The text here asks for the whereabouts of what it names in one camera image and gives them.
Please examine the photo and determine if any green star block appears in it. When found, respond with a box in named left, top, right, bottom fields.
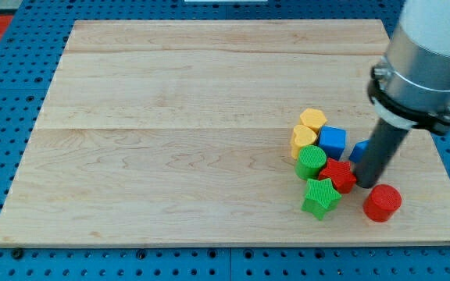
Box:
left=301, top=179, right=342, bottom=221

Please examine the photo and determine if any blue cube block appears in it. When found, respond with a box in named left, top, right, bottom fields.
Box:
left=318, top=126, right=347, bottom=160

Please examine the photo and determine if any yellow hexagon block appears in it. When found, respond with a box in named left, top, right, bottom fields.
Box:
left=298, top=108, right=327, bottom=133

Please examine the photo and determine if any green cylinder block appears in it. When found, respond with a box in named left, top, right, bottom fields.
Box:
left=295, top=145, right=327, bottom=180

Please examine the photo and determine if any blue block behind rod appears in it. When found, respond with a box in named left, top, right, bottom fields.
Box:
left=348, top=140, right=369, bottom=163

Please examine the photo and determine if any red star block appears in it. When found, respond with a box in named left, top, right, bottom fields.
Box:
left=318, top=158, right=357, bottom=194

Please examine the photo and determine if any red cylinder block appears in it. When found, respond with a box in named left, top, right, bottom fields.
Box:
left=362, top=184, right=402, bottom=222

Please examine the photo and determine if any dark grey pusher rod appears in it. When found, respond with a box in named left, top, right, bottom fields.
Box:
left=354, top=119, right=409, bottom=189

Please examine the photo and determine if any light wooden board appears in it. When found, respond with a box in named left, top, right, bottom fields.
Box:
left=0, top=20, right=450, bottom=248

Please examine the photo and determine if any yellow heart block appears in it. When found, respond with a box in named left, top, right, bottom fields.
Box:
left=290, top=125, right=318, bottom=159

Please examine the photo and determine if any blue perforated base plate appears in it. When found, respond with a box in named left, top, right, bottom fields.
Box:
left=0, top=0, right=450, bottom=280

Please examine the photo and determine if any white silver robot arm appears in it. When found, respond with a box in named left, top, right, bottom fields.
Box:
left=368, top=0, right=450, bottom=135

